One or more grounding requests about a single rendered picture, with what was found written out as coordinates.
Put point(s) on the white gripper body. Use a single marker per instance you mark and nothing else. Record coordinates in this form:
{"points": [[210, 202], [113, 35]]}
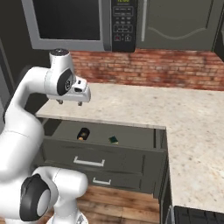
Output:
{"points": [[76, 96]]}

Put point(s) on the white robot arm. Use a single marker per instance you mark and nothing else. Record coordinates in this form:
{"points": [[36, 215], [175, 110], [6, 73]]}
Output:
{"points": [[20, 137]]}

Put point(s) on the open dark grey drawer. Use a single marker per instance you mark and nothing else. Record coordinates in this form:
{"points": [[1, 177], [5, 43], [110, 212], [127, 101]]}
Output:
{"points": [[102, 151]]}

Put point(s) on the dark grey tall cupboard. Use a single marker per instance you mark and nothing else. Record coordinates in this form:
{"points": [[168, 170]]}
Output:
{"points": [[5, 64]]}

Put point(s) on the grey microwave oven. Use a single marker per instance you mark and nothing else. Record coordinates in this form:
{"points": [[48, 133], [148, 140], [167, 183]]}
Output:
{"points": [[78, 24]]}

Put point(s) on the dark grey lower drawer front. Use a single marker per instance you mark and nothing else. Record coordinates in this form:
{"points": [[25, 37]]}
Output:
{"points": [[116, 183]]}

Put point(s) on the dark grey base cabinet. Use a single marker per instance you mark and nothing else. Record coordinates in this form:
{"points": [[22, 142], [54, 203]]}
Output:
{"points": [[165, 186]]}

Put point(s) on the black hob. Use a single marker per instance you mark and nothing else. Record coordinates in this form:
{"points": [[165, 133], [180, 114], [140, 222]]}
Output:
{"points": [[198, 216]]}

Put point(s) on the grey wall cupboard door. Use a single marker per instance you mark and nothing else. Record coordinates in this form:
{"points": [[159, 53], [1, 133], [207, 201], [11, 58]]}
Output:
{"points": [[178, 23]]}

